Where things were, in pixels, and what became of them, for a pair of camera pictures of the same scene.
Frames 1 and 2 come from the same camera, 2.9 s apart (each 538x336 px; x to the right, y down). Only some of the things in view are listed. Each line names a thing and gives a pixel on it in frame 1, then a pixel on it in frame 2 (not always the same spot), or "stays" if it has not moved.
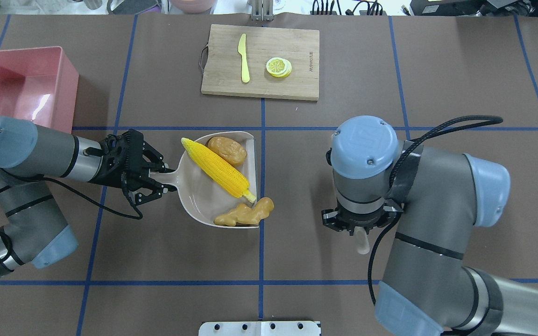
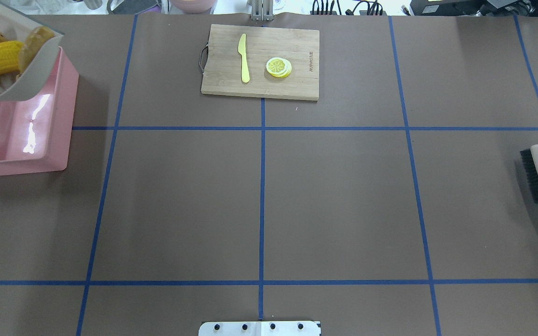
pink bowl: [192, 7] stays
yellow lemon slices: [279, 67] stays
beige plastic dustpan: [200, 195] to [16, 27]
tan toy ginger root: [244, 215] to [36, 39]
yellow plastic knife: [242, 48] stays
